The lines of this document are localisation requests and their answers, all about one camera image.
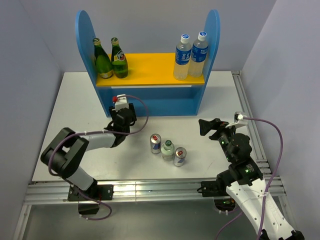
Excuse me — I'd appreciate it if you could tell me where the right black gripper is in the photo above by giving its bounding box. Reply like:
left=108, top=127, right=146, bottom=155
left=198, top=117, right=240, bottom=162

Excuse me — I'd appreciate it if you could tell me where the red bull can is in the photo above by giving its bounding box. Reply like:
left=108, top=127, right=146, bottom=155
left=173, top=147, right=187, bottom=167
left=150, top=133, right=162, bottom=154

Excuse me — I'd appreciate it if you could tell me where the clear glass bottle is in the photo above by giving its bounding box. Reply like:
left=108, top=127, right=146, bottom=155
left=161, top=139, right=175, bottom=162

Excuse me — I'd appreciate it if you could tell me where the green Perrier bottle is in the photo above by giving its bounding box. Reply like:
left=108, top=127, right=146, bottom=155
left=110, top=37, right=129, bottom=79
left=92, top=38, right=113, bottom=79

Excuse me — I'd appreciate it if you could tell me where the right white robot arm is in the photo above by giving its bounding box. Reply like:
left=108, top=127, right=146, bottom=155
left=197, top=113, right=305, bottom=240

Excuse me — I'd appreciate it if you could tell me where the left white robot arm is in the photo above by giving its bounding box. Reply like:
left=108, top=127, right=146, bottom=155
left=40, top=103, right=137, bottom=201

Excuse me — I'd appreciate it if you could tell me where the blue and yellow wooden shelf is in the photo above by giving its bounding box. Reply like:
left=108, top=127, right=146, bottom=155
left=75, top=9, right=221, bottom=117

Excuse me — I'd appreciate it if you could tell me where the right clear water bottle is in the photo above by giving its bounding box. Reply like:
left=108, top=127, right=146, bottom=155
left=188, top=31, right=209, bottom=78

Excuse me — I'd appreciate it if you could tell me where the clear water bottle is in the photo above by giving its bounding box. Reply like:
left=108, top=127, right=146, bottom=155
left=188, top=31, right=209, bottom=78
left=173, top=33, right=192, bottom=80

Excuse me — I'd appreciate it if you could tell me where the left clear water bottle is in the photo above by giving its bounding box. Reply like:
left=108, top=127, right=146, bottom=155
left=173, top=33, right=192, bottom=80

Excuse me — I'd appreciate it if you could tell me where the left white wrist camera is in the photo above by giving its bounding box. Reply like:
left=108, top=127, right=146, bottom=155
left=112, top=94, right=129, bottom=112

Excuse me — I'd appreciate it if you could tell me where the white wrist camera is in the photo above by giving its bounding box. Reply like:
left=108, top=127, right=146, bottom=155
left=225, top=111, right=248, bottom=129
left=112, top=94, right=129, bottom=112

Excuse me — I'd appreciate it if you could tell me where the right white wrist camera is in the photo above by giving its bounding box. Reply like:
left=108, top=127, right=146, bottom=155
left=225, top=111, right=248, bottom=129

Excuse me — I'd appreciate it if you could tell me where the aluminium side rail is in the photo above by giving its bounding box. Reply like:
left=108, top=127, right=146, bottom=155
left=231, top=71, right=272, bottom=176

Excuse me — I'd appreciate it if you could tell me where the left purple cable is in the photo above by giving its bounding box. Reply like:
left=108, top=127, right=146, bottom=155
left=48, top=94, right=150, bottom=221

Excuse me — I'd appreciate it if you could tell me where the purple cable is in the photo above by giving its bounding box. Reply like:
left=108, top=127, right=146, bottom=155
left=214, top=116, right=284, bottom=240
left=48, top=94, right=150, bottom=221

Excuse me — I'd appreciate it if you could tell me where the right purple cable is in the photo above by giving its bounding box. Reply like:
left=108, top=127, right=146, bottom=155
left=214, top=116, right=284, bottom=240

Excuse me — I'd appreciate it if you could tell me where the aluminium front rail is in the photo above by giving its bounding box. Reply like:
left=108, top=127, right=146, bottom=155
left=13, top=174, right=287, bottom=240

